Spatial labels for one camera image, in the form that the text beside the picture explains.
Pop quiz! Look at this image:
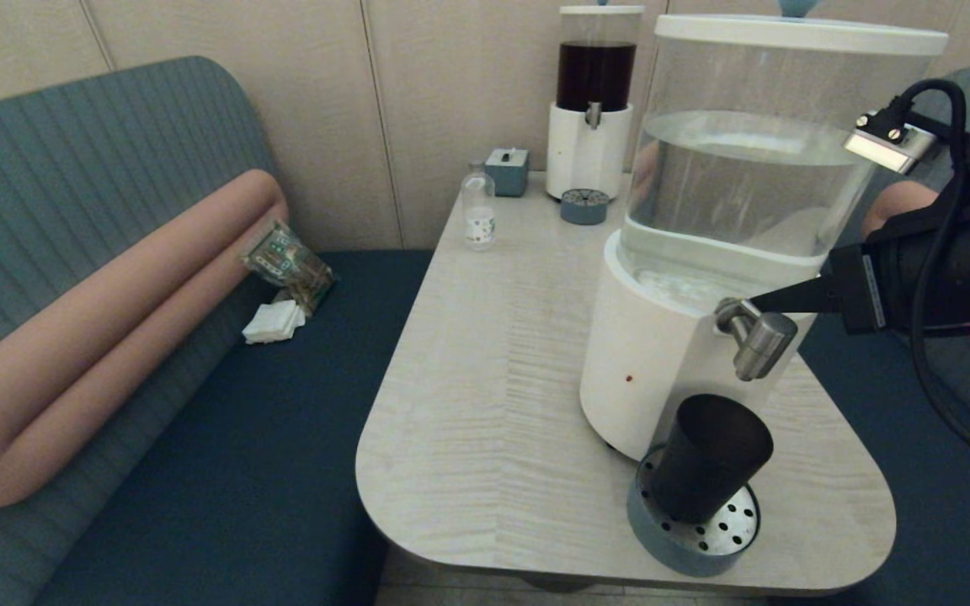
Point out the round metal drip tray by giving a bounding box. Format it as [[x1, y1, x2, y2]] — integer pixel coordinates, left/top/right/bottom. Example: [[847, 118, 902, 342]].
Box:
[[626, 444, 761, 578]]

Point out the black right camera cable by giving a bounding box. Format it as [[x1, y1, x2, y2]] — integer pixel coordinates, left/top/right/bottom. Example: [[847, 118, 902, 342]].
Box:
[[877, 78, 970, 482]]

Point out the dark drink dispenser white base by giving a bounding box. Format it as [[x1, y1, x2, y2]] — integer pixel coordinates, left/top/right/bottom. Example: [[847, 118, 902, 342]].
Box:
[[546, 5, 646, 201]]

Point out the teal upholstered bench sofa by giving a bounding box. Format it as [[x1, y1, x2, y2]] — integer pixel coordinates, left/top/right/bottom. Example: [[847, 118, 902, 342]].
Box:
[[0, 56, 435, 606], [775, 66, 970, 606]]

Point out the blue-grey square box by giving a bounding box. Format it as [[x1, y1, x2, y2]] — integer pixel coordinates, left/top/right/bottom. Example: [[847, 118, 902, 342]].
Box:
[[485, 148, 530, 198]]

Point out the clear plastic snack packet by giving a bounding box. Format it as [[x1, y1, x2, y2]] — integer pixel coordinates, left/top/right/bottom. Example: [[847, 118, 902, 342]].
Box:
[[240, 221, 337, 316]]

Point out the clear glass bottle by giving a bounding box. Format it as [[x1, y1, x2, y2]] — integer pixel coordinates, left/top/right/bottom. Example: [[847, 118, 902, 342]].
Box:
[[461, 162, 498, 252]]

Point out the blue perforated drip tray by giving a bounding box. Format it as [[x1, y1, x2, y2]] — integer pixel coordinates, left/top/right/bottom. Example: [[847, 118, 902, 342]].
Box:
[[560, 189, 610, 226]]

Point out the clear water dispenser white base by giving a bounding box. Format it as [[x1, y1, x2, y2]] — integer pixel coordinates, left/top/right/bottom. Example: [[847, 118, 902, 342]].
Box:
[[579, 13, 949, 462]]

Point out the black plastic cup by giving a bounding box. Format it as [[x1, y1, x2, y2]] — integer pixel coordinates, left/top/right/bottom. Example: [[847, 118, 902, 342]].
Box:
[[652, 394, 774, 524]]

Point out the white folded napkin stack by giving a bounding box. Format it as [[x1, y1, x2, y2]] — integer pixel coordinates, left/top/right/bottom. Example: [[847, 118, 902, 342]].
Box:
[[242, 300, 307, 345]]

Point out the pink cylindrical bolster cushion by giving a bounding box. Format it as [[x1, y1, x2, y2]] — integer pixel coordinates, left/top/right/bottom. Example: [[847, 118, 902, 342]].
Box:
[[862, 180, 970, 375], [0, 169, 290, 509]]

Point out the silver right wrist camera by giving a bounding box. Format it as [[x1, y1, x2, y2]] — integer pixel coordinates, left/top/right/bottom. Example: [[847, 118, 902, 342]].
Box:
[[843, 114, 941, 175]]

